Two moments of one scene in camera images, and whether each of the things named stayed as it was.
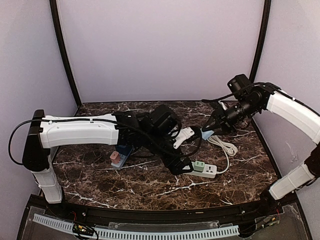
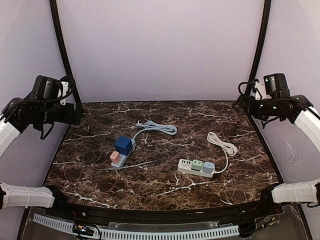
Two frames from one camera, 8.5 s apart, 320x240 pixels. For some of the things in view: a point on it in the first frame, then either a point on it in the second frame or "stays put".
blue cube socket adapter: x=124 y=150 stays put
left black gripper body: x=175 y=162 -> x=77 y=113
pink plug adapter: x=115 y=157 stays put
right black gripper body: x=221 y=120 -> x=242 y=103
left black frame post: x=57 y=34 stays put
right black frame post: x=267 y=5 stays put
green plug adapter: x=199 y=166 stays put
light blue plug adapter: x=206 y=135 -> x=208 y=167
